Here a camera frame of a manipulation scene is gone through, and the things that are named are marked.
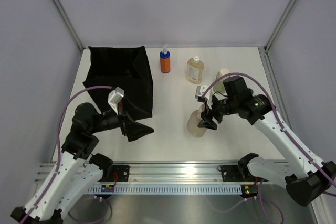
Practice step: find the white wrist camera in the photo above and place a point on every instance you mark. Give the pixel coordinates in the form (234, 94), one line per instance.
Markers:
(201, 95)
(114, 98)

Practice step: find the beige pump bottle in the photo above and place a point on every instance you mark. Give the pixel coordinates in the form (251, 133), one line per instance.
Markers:
(193, 122)

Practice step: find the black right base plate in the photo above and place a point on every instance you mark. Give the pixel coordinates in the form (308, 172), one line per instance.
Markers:
(230, 173)

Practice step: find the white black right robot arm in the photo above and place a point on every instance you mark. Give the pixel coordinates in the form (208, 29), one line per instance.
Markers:
(305, 176)

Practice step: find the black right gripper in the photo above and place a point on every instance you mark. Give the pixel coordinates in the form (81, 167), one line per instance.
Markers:
(208, 123)

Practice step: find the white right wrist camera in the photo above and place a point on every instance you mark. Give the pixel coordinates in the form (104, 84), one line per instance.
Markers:
(201, 95)

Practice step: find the orange blue spray bottle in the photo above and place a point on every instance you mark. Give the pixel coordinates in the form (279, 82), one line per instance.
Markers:
(165, 63)

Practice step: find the aluminium corner post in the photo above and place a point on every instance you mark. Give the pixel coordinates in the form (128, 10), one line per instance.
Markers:
(279, 25)
(63, 14)

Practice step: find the black canvas bag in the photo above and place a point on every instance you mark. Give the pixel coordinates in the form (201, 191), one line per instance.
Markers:
(128, 69)

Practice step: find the left aluminium corner post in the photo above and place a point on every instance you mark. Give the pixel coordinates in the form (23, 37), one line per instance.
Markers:
(63, 14)

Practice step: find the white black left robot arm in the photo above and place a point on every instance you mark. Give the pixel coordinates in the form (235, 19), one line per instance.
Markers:
(78, 169)

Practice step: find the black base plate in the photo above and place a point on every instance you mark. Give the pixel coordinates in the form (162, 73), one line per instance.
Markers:
(120, 172)
(230, 173)

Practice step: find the green bottle beige cap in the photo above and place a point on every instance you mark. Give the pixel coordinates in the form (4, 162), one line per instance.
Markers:
(219, 86)

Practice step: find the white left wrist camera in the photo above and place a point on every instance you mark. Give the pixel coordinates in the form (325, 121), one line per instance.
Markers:
(114, 98)

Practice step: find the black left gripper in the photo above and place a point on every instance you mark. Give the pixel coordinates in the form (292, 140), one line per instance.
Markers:
(133, 129)

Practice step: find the right aluminium corner post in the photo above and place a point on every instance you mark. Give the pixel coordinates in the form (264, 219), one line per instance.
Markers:
(279, 25)

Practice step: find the clear amber soap bottle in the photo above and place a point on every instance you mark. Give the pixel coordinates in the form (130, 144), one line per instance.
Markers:
(194, 70)

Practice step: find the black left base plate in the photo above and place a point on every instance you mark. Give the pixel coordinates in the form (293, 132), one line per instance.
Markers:
(120, 172)

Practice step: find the white slotted cable duct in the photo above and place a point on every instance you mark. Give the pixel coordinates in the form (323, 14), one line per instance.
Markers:
(193, 189)

